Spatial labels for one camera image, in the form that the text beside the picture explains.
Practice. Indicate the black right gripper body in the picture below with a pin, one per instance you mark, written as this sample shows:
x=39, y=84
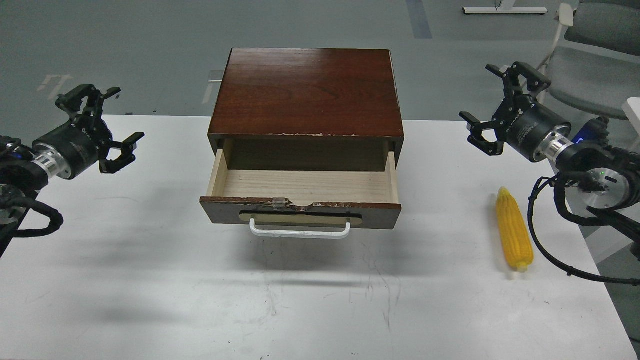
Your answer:
x=525, y=125

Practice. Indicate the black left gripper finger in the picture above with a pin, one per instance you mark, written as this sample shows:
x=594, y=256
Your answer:
x=126, y=157
x=84, y=103

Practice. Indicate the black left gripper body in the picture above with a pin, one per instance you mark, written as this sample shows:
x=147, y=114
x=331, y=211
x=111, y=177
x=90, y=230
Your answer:
x=70, y=149

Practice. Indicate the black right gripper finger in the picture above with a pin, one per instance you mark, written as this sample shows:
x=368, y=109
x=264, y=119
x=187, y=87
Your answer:
x=476, y=138
x=522, y=83

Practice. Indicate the yellow corn cob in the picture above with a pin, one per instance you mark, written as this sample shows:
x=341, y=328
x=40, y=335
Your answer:
x=516, y=244

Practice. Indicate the wooden drawer with white handle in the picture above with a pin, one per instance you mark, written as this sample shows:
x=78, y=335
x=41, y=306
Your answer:
x=303, y=203

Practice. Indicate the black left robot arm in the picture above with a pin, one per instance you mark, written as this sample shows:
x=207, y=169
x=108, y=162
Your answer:
x=21, y=182

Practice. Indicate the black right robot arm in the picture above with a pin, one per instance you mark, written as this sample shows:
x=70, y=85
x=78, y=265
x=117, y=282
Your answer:
x=594, y=180

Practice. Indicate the grey office chair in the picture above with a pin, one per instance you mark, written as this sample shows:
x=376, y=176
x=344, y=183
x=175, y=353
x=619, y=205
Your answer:
x=593, y=63

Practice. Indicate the white furniture corner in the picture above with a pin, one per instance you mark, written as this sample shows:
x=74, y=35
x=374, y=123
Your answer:
x=631, y=109

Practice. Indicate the dark wooden cabinet box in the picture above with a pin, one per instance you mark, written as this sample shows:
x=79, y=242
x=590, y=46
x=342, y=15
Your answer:
x=317, y=93

